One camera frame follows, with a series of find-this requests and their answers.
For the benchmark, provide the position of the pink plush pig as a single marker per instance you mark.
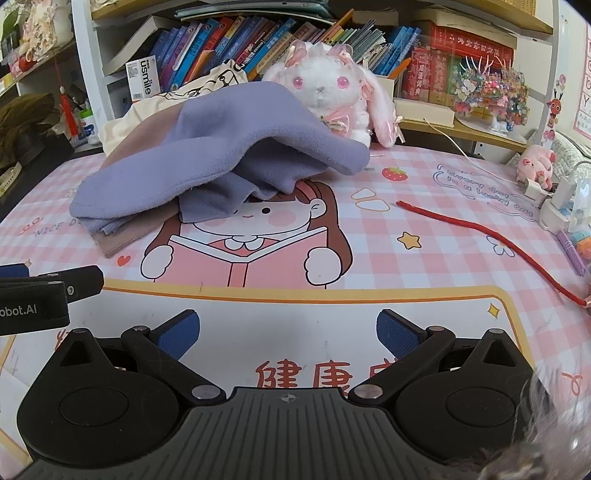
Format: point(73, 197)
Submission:
point(535, 164)

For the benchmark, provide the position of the white bookshelf frame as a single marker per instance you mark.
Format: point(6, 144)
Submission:
point(81, 46)

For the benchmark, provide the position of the cream sweatshirt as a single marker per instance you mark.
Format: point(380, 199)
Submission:
point(138, 120)

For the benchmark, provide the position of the pink checked printed table mat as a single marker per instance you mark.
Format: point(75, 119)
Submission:
point(415, 258)

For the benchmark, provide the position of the white plush rabbit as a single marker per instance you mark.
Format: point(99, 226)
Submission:
point(323, 87)

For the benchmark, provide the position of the white product box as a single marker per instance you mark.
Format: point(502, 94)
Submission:
point(145, 83)

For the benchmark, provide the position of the row of colourful books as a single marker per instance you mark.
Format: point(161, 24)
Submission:
point(258, 37)

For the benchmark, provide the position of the wooden shelf board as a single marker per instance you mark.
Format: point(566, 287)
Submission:
point(471, 134)

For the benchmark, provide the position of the wall poster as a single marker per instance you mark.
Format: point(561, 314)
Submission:
point(584, 83)

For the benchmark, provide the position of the floral fabric bag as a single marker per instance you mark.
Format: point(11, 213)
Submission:
point(41, 23)

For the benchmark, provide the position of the colourful bead ornament tree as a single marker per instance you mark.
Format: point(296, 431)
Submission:
point(489, 87)

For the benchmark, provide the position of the stack of red boxed books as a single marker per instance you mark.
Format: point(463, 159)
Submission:
point(434, 74)

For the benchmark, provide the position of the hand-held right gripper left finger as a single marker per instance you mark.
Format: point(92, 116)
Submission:
point(178, 334)

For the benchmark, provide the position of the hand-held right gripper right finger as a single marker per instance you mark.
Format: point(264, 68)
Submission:
point(397, 334)

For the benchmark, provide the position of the reindeer wall sticker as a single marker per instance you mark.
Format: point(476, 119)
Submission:
point(551, 108)

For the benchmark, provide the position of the dark olive cloth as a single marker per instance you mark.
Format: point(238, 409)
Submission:
point(27, 124)

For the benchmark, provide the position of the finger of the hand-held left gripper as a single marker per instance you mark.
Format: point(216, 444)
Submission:
point(11, 271)
point(83, 281)

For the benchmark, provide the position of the purple and brown sweater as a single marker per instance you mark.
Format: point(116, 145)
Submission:
point(231, 152)

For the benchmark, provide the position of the red hanging tassel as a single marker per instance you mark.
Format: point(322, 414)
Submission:
point(67, 108)

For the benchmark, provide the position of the white charger plug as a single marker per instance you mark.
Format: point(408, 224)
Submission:
point(533, 189)

